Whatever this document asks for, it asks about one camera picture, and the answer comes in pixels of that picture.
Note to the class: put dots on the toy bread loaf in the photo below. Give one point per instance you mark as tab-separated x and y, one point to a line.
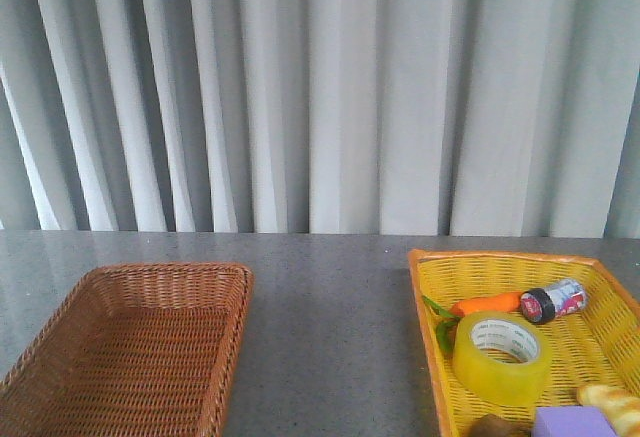
619	406

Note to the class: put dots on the purple foam block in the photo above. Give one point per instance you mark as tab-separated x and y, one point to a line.
571	421

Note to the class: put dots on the small black-capped jar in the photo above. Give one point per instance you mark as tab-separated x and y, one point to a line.
542	305

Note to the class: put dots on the yellow packing tape roll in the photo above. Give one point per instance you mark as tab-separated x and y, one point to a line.
501	359

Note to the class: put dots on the brown wicker basket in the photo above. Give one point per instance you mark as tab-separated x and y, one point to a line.
146	349

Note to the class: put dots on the orange toy carrot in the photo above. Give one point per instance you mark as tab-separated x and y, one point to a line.
504	302

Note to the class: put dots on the brown object in basket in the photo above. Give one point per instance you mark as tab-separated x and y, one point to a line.
491	425

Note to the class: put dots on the grey pleated curtain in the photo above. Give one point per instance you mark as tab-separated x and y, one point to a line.
402	117

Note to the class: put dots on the yellow plastic woven basket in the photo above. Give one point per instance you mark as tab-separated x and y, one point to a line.
599	344

